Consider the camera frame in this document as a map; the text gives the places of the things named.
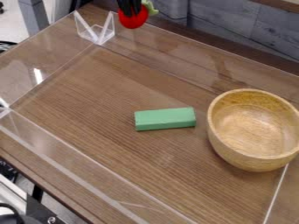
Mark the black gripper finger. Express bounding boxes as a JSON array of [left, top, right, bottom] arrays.
[[116, 0, 132, 18], [130, 0, 142, 15]]

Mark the red plush fruit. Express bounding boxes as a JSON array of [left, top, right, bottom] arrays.
[[118, 0, 159, 29]]

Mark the wooden bowl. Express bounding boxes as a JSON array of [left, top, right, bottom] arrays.
[[207, 88, 299, 172]]

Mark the green rectangular block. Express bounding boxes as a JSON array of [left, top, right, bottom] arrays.
[[135, 108, 197, 131]]

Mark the grey table leg post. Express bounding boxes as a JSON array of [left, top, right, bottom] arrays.
[[18, 0, 50, 36]]

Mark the clear acrylic tray wall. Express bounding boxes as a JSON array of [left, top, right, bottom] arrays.
[[0, 6, 299, 224]]

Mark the black clamp bracket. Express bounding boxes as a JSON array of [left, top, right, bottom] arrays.
[[0, 203, 67, 224]]

